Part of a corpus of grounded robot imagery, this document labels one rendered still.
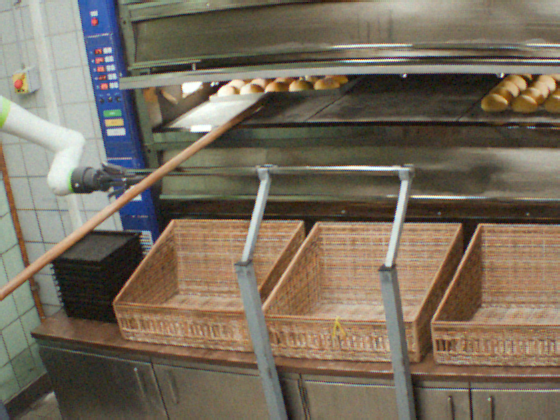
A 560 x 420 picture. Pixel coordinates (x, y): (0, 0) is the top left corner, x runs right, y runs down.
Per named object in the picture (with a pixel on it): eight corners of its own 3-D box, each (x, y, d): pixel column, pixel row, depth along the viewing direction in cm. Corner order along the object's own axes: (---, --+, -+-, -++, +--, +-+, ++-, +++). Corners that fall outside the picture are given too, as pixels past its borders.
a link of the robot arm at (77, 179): (72, 198, 388) (66, 173, 385) (91, 186, 397) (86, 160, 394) (84, 199, 385) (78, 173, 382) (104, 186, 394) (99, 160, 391)
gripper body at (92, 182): (94, 164, 389) (114, 163, 384) (99, 187, 392) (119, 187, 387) (81, 172, 383) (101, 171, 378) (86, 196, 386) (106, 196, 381)
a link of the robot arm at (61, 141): (-7, 133, 386) (4, 127, 377) (3, 104, 389) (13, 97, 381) (72, 170, 404) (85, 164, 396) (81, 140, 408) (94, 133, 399)
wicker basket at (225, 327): (188, 285, 452) (171, 217, 443) (320, 291, 424) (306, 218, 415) (120, 341, 413) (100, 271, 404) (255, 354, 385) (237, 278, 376)
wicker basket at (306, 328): (329, 293, 421) (315, 220, 412) (473, 295, 392) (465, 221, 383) (262, 357, 382) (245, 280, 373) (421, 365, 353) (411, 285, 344)
